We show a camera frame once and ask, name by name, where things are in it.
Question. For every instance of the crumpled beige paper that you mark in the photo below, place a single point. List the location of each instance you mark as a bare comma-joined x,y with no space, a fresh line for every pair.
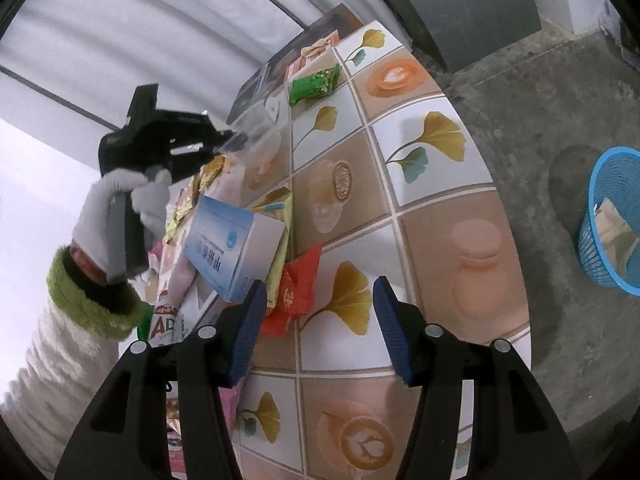
612,230

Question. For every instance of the blue and white carton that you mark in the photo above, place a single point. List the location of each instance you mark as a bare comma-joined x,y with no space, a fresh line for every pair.
220,240

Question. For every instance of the gold crinkled wrapper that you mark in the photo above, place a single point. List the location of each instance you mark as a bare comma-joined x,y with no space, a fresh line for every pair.
210,175

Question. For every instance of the clear plastic cup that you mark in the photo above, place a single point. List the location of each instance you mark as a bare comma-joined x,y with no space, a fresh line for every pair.
260,132

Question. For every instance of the blue plastic basket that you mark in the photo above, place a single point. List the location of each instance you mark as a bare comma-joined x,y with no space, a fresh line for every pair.
590,240

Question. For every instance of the person's left hand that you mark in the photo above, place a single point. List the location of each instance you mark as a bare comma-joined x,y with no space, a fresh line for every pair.
95,210

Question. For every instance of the red snack packet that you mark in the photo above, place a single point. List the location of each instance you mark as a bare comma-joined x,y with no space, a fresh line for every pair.
295,290

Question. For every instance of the pale pink packet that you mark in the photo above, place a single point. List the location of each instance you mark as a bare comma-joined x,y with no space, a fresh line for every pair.
180,272

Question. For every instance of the yellow green packet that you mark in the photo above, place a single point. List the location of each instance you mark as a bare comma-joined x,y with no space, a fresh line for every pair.
280,200

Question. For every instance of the person's left forearm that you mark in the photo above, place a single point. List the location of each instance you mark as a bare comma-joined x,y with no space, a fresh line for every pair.
65,360

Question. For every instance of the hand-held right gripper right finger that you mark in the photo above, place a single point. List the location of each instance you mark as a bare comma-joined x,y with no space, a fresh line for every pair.
392,330

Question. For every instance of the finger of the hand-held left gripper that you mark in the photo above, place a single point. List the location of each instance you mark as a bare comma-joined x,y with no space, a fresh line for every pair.
200,122
195,160

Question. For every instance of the grey cabinet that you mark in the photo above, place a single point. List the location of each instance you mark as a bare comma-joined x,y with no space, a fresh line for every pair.
465,10

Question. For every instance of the yellow wrapper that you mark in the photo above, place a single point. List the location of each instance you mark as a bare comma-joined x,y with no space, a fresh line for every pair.
182,210

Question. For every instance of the green plastic piece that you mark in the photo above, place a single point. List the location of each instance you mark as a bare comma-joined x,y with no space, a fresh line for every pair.
144,325

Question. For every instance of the pink orange snack packet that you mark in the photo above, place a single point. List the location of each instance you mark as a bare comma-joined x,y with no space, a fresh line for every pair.
310,52

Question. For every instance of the dark flat box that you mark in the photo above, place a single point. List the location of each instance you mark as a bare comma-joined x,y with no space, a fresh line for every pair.
320,25

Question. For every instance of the white bottle with red label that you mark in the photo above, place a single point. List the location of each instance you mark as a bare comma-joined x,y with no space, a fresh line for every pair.
167,322

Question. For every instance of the green snack packet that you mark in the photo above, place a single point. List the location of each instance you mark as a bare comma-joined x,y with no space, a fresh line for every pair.
312,85

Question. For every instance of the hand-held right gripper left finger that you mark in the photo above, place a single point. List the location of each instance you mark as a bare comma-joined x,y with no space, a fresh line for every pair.
247,330

